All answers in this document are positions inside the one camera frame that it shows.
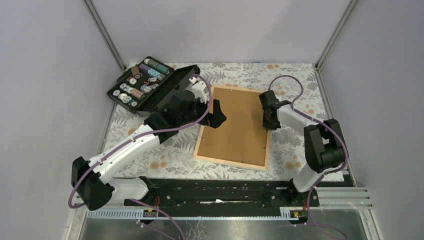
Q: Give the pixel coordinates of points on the right aluminium corner post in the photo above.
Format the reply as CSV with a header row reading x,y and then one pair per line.
x,y
335,34

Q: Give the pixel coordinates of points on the wooden picture frame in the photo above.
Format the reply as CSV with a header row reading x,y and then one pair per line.
x,y
232,164

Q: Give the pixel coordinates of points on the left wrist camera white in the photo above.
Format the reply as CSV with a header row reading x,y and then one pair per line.
x,y
201,90

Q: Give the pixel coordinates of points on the grey slotted cable duct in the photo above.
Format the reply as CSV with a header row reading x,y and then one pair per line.
x,y
150,214

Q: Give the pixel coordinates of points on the brown frame backing board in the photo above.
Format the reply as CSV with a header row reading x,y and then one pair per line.
x,y
235,129

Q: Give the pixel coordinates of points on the teal thread spool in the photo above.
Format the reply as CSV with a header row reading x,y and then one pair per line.
x,y
156,66

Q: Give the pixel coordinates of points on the black sewing kit case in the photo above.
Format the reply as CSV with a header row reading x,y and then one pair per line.
x,y
147,94

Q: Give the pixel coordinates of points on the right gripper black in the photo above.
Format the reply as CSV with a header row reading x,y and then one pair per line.
x,y
269,126

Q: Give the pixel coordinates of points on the left aluminium corner post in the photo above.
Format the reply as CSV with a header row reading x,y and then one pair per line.
x,y
93,12

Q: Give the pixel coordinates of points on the light blue thread spool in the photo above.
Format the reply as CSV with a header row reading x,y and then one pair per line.
x,y
154,73

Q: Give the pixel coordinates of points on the aluminium corner post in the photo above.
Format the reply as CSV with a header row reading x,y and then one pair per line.
x,y
93,12
335,34

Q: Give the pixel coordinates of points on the brown thread spool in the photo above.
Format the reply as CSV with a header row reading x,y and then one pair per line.
x,y
135,71

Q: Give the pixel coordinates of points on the floral patterned table mat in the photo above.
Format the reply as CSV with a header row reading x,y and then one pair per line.
x,y
290,81

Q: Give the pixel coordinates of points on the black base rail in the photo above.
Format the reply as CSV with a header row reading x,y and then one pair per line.
x,y
224,197

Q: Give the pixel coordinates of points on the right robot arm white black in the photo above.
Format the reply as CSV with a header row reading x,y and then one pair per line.
x,y
324,146

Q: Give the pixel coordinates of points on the purple thread spool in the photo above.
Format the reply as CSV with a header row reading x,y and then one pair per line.
x,y
146,69

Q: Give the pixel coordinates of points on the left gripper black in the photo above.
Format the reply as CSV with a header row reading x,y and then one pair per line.
x,y
214,119

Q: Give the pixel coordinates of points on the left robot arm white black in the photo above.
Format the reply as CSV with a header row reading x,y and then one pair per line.
x,y
93,181

